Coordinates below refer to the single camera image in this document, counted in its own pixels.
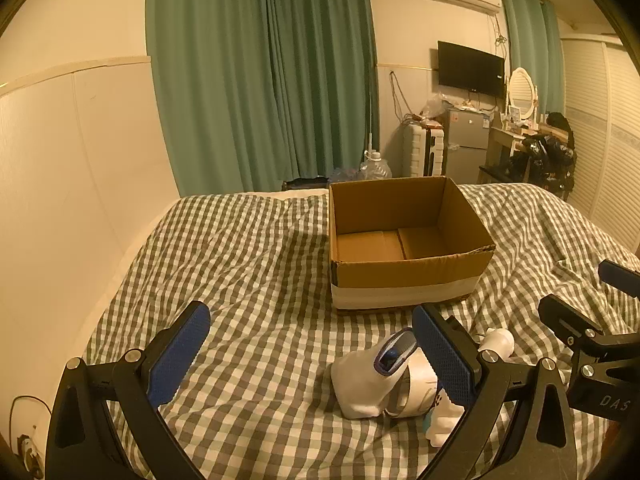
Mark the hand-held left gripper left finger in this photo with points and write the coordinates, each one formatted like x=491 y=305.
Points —
x=181 y=347

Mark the thin white pole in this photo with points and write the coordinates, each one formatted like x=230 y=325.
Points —
x=370 y=125

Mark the pile of black bags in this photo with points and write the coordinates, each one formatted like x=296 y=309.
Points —
x=547 y=160

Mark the black wall television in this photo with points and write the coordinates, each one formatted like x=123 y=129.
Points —
x=470 y=67

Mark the white suitcase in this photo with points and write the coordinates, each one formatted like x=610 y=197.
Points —
x=417 y=152

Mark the grey small fridge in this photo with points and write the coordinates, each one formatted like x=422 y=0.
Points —
x=467 y=145

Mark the white oval mirror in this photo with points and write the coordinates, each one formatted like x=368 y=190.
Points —
x=521 y=92

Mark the green curtain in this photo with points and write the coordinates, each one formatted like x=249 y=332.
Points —
x=532 y=40
x=210 y=85
x=325 y=85

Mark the clear plastic bag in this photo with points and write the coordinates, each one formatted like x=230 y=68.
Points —
x=432 y=107

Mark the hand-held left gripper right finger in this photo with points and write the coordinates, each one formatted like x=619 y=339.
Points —
x=442 y=360

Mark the green checked blanket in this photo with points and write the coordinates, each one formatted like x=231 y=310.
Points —
x=260 y=260

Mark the black bag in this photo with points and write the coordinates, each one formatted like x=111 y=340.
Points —
x=559 y=122

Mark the white louvered wardrobe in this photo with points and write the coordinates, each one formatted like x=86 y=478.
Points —
x=610 y=135

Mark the brown cardboard box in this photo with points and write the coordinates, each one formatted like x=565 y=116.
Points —
x=400 y=270

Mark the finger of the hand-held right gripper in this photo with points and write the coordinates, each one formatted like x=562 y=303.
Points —
x=570 y=317
x=622 y=272

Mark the wooden dressing table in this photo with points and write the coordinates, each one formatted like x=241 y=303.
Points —
x=500 y=142

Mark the clear water jug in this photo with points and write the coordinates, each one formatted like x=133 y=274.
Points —
x=376 y=167

